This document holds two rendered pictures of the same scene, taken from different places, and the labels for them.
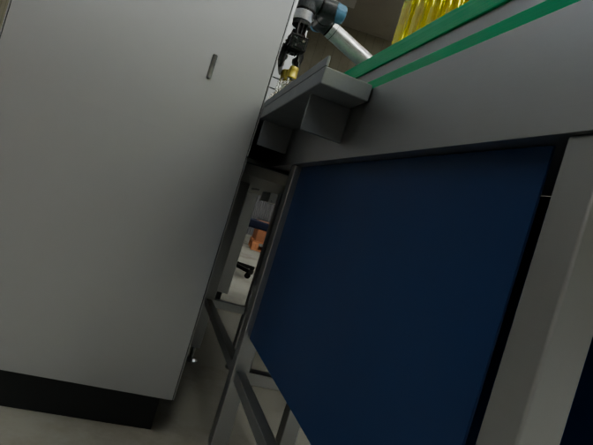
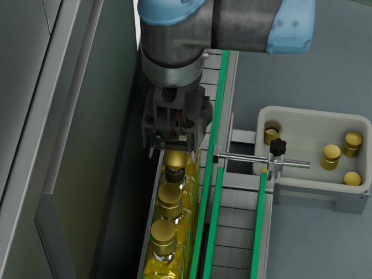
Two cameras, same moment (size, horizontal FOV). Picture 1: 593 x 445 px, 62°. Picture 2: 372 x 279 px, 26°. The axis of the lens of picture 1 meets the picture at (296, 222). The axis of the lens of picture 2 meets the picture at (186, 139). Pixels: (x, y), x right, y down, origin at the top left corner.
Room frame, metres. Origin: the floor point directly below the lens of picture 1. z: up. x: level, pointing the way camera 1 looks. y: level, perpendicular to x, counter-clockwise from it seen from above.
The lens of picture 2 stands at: (1.35, -0.06, 2.14)
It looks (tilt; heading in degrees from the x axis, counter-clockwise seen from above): 57 degrees down; 24
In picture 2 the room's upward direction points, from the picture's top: straight up
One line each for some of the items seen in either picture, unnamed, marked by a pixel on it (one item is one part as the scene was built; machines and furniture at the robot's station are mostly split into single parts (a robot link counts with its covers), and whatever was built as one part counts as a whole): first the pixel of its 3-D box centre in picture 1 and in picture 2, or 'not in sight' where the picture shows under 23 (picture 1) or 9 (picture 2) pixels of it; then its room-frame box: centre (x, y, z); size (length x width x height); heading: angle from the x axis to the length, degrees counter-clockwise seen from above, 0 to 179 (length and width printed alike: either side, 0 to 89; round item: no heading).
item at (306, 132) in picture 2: not in sight; (310, 158); (2.21, 0.06, 0.80); 0.22 x 0.17 x 0.09; 106
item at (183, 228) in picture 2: not in sight; (171, 247); (1.84, 0.19, 0.99); 0.06 x 0.06 x 0.21; 16
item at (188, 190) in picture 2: not in sight; (176, 214); (1.90, 0.20, 0.99); 0.06 x 0.06 x 0.21; 17
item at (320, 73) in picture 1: (275, 127); not in sight; (1.25, 0.12, 0.84); 0.95 x 0.09 x 0.11; 16
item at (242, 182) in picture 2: not in sight; (247, 189); (2.07, 0.14, 0.85); 0.09 x 0.04 x 0.07; 106
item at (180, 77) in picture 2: (304, 18); (175, 56); (1.90, 0.20, 1.39); 0.08 x 0.08 x 0.05
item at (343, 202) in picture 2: not in sight; (296, 159); (2.20, 0.09, 0.79); 0.27 x 0.17 x 0.08; 106
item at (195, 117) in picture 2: (297, 38); (172, 100); (1.89, 0.20, 1.31); 0.09 x 0.08 x 0.12; 17
